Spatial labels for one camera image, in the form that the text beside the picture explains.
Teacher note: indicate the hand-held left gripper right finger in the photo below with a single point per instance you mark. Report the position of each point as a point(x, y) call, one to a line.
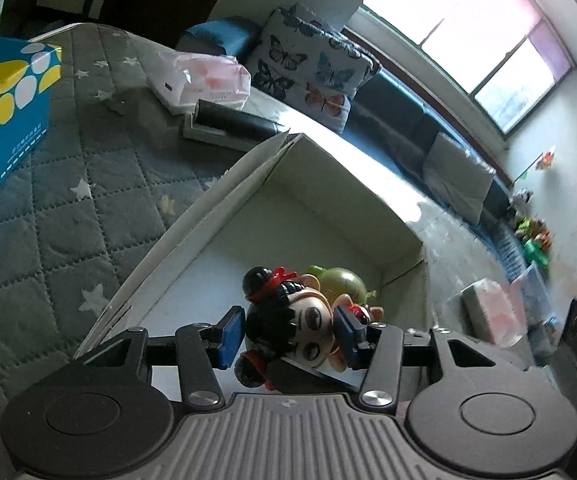
point(344, 332)

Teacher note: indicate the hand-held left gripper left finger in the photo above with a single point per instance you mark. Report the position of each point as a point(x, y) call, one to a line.
point(231, 336)

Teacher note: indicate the Minnie Mouse doll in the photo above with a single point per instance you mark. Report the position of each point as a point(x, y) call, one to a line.
point(298, 320)

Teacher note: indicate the yellow-green round toy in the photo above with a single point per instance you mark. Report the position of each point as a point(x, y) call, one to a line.
point(343, 282)

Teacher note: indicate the grey cardboard box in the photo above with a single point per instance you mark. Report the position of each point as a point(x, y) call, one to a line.
point(288, 200)

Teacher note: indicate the grey sofa cushion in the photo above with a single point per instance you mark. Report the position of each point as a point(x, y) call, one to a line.
point(461, 175)

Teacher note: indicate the clear plastic bag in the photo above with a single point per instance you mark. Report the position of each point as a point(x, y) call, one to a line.
point(538, 290)

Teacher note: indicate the grey flat case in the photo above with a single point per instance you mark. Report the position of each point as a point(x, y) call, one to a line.
point(203, 134)

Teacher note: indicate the pile of plush toys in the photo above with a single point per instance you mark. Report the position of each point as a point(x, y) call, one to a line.
point(533, 240)

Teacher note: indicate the black cylinder case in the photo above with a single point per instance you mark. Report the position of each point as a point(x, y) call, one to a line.
point(233, 119)

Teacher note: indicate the dark blue sofa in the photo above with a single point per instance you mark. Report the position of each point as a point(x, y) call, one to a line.
point(398, 110)

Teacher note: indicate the grey quilted star mat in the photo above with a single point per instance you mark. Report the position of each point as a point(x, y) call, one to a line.
point(68, 170)

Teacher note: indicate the pink white tissue pack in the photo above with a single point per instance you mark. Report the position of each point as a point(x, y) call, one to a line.
point(203, 77)

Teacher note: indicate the butterfly print pillow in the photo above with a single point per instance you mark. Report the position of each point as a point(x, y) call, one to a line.
point(348, 45)
point(293, 67)

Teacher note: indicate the blue spotted tissue box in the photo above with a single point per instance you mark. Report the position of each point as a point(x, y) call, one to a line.
point(3, 110)

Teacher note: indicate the large window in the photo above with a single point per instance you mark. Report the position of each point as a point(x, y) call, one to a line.
point(468, 15)

